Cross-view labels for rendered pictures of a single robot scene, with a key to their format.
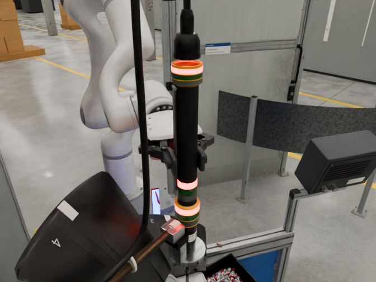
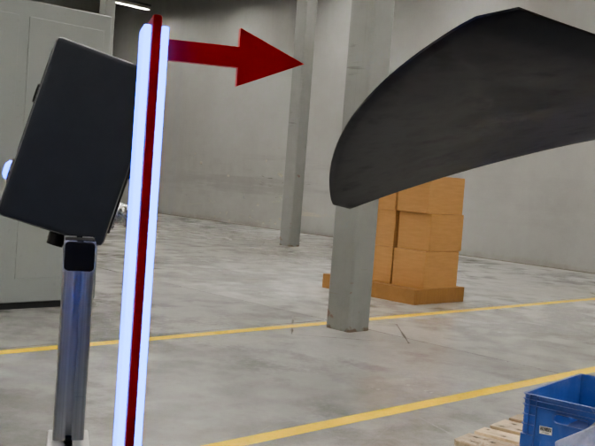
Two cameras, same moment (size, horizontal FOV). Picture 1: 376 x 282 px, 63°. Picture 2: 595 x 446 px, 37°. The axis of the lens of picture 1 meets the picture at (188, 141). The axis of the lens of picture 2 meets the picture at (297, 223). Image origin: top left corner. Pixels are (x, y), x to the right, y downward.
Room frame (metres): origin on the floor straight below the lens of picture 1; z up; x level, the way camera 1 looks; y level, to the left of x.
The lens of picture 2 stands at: (0.68, 0.47, 1.13)
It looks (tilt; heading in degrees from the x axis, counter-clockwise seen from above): 3 degrees down; 272
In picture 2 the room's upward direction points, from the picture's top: 4 degrees clockwise
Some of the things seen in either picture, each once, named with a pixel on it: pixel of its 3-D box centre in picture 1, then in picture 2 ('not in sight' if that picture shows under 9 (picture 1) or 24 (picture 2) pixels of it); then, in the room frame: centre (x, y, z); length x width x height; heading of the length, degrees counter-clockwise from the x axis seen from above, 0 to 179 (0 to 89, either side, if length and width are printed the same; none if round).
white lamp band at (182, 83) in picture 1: (187, 79); not in sight; (0.42, 0.00, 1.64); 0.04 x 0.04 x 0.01
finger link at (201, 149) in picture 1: (203, 152); not in sight; (0.44, -0.03, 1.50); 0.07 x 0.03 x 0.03; 17
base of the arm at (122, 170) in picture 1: (120, 170); not in sight; (1.04, 0.28, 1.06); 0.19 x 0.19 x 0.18
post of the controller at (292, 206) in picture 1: (291, 211); (73, 338); (0.91, -0.40, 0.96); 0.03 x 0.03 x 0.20; 17
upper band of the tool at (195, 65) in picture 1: (187, 73); not in sight; (0.42, 0.00, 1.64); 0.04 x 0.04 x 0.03
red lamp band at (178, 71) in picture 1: (187, 67); not in sight; (0.42, 0.00, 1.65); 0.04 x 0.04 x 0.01
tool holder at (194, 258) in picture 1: (183, 236); not in sight; (0.41, 0.01, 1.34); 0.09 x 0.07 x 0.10; 141
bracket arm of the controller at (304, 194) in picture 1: (318, 189); (77, 244); (0.94, -0.50, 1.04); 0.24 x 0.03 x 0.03; 107
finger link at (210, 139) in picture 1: (193, 137); not in sight; (0.50, -0.01, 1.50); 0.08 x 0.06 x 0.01; 76
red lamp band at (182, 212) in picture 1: (187, 204); not in sight; (0.42, 0.00, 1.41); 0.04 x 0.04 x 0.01
